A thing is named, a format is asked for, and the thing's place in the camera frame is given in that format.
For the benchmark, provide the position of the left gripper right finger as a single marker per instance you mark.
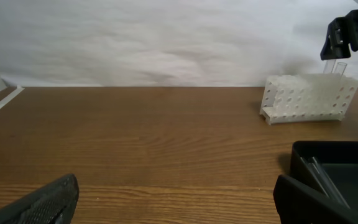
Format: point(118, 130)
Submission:
point(306, 208)

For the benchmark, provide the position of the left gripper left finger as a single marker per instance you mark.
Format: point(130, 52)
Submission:
point(36, 205)

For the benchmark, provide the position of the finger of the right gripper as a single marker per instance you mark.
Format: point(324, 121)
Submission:
point(334, 40)

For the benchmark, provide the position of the clear test tube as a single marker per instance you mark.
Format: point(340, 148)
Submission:
point(340, 69)
point(314, 176)
point(329, 67)
point(328, 182)

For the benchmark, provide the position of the black tray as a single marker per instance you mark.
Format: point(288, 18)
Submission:
point(337, 149)

